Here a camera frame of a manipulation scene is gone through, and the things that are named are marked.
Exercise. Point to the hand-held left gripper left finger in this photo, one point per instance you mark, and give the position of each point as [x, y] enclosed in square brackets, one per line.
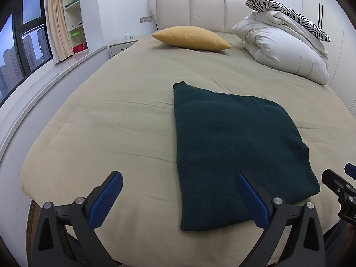
[107, 197]

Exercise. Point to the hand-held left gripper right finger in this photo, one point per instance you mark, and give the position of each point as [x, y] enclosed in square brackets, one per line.
[251, 200]

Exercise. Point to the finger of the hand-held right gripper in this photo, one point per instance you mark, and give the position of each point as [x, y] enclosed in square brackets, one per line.
[351, 169]
[335, 180]

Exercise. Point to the dark green towel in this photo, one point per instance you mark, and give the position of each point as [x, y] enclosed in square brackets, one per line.
[230, 144]

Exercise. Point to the bed with beige sheet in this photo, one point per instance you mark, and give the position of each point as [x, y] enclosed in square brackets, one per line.
[116, 122]

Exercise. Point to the white window sill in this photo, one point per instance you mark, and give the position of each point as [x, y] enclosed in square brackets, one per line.
[50, 78]

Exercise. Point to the white folded duvet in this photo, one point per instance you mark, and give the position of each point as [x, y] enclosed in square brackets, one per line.
[283, 52]

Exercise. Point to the white nightstand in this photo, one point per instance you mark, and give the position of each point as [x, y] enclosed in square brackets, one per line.
[122, 47]

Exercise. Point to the red box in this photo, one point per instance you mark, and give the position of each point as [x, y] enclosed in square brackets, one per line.
[79, 48]

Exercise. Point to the white wardrobe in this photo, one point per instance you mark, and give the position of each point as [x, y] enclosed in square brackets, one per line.
[328, 11]

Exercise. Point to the clear glass item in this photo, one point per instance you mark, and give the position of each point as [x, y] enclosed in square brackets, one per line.
[128, 35]

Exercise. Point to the green plastic container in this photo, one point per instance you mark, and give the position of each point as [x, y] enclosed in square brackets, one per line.
[75, 34]

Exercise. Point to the zebra print pillow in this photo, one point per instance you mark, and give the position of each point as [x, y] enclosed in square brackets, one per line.
[289, 11]

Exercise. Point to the dark framed window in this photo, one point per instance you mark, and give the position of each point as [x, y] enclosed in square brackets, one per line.
[25, 44]

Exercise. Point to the yellow pillow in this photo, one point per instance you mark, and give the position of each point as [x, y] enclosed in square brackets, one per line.
[189, 37]

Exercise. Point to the beige curtain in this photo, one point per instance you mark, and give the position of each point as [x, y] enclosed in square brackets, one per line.
[57, 25]

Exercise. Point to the cream padded headboard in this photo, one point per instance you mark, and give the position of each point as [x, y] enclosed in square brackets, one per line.
[205, 11]

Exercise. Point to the green flat board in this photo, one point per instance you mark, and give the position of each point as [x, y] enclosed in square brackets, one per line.
[71, 2]

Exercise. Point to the wall socket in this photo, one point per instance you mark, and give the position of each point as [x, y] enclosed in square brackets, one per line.
[146, 19]

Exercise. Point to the white wall shelf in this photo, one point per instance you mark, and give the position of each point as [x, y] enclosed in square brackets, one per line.
[73, 14]

